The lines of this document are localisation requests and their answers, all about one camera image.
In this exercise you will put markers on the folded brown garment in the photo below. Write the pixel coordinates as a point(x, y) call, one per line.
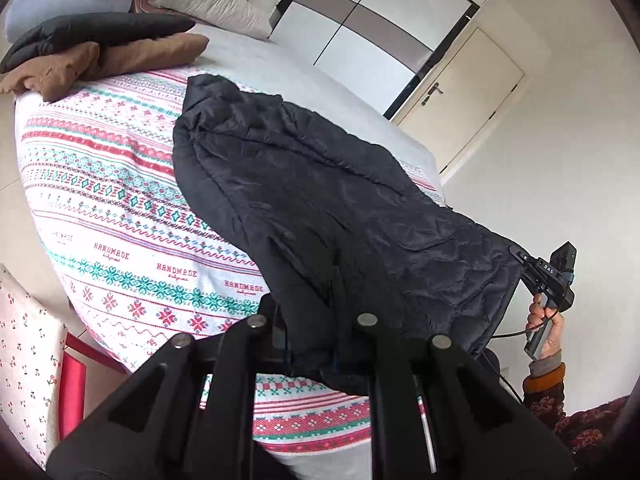
point(140, 55)

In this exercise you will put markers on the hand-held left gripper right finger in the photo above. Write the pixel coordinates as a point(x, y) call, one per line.
point(380, 360)

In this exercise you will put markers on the cream pillow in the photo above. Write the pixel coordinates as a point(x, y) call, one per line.
point(210, 0)

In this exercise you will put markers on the bed with grey sheet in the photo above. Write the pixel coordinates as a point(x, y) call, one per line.
point(300, 75)

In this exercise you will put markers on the white cherry print cloth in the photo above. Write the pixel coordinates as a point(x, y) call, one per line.
point(25, 350)

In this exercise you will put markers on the person's right hand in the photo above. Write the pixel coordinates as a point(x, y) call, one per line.
point(536, 312)

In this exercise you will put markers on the folded blue-grey quilt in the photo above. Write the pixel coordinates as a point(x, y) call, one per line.
point(60, 10)

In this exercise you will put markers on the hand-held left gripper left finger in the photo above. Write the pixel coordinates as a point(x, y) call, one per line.
point(270, 340)

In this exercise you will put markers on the black puffer jacket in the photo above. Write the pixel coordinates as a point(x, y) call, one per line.
point(325, 200)

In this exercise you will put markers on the white grey wardrobe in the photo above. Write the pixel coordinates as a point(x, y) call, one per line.
point(360, 55)

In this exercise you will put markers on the cream door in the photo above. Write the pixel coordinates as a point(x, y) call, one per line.
point(475, 100)

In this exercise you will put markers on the person's right forearm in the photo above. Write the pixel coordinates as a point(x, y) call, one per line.
point(545, 390)

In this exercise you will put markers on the folded black garment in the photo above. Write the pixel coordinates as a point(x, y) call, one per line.
point(100, 32)

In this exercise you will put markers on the red green patterned blanket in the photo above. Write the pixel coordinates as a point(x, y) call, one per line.
point(100, 185)

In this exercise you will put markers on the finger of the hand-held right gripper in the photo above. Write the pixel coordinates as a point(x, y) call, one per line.
point(525, 262)

